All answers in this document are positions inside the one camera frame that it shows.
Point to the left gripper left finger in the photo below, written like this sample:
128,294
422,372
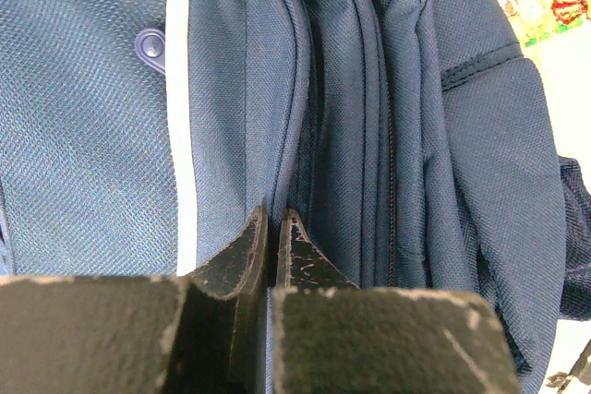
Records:
199,333

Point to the navy blue student backpack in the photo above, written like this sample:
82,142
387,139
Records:
412,137

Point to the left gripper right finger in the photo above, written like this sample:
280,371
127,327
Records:
329,336

